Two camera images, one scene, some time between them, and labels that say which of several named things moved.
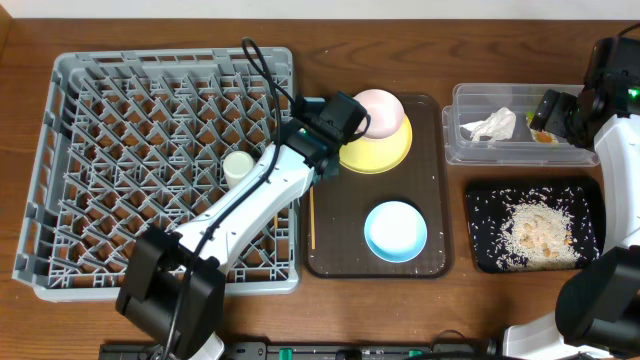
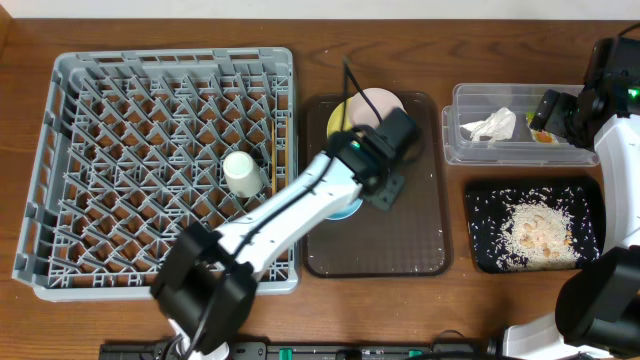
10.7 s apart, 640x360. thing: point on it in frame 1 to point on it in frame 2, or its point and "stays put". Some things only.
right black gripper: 555,116 stays put
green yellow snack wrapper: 540,136 stays put
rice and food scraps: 533,229 stays put
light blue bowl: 395,232 to 345,212
